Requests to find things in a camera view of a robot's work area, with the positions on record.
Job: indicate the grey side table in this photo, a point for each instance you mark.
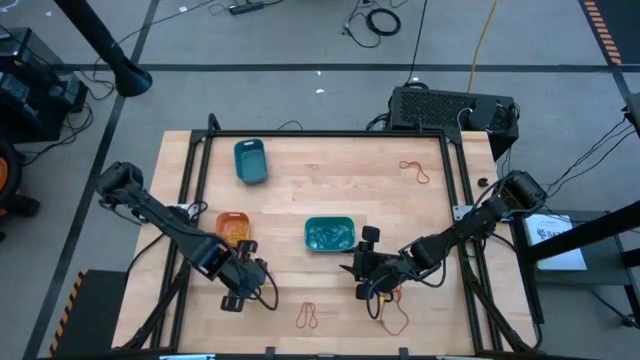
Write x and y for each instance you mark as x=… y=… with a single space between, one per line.
x=605 y=272

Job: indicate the black power strip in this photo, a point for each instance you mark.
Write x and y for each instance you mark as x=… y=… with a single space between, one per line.
x=246 y=7

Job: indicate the dark blue plastic basket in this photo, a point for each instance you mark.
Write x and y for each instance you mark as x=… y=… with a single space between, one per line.
x=250 y=162

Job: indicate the orange plastic basket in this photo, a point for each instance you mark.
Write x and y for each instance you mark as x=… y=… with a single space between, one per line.
x=232 y=225

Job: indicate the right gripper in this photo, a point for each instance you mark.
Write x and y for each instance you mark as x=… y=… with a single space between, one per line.
x=380 y=267

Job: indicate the teal green plastic basket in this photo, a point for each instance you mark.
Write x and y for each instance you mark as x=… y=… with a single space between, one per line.
x=330 y=235

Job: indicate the hazard-striped black mat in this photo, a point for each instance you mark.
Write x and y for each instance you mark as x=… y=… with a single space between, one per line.
x=625 y=25
x=100 y=310

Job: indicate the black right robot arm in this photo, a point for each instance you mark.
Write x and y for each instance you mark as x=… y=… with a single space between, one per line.
x=470 y=225

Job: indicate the black stand pole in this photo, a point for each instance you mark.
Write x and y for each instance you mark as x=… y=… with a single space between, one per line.
x=590 y=230
x=100 y=42

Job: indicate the orange black vacuum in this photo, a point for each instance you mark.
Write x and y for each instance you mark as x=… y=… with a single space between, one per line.
x=7 y=175

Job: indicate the black equipment cart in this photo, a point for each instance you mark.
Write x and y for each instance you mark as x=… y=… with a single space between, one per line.
x=30 y=100

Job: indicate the white paper sheet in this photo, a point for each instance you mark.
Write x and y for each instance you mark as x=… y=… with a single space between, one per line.
x=560 y=250

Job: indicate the small dark knob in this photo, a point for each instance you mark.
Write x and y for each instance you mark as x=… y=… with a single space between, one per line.
x=483 y=182

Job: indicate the black tripod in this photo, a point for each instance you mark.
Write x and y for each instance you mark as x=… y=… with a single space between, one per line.
x=627 y=317

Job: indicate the black computer tower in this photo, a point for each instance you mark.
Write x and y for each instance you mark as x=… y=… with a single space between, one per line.
x=435 y=107

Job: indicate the small yellow tag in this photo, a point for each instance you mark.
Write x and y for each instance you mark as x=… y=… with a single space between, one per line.
x=383 y=300

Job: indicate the rubber bands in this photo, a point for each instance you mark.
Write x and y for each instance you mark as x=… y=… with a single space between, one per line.
x=410 y=162
x=397 y=334

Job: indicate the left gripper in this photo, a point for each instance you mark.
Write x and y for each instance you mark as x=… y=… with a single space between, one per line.
x=247 y=277

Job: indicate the red rubber band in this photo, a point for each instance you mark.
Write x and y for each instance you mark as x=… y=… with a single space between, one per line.
x=306 y=305

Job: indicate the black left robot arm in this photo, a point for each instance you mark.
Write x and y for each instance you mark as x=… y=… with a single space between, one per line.
x=165 y=222

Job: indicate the silver aluminium bar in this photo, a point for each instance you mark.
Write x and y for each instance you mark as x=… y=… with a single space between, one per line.
x=187 y=357
x=457 y=358

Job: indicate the yellow rubber band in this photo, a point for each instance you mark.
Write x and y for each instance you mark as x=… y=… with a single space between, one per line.
x=239 y=231

